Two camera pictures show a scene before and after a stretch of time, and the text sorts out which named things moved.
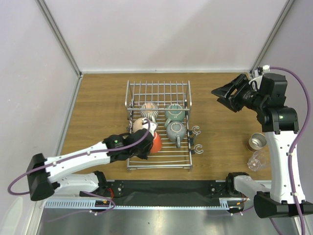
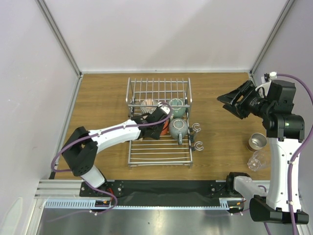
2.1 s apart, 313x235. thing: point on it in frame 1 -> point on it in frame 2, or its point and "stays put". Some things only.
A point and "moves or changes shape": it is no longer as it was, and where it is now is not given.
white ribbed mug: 149,110 moves or changes shape
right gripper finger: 226,90 -> 234,96
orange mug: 157,145 -> 165,128
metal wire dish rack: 163,106 stays put
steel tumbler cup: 257,141 stays put
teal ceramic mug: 174,115 moves or changes shape
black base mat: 164,193 stays put
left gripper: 145,154 -> 155,136
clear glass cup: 258,161 stays put
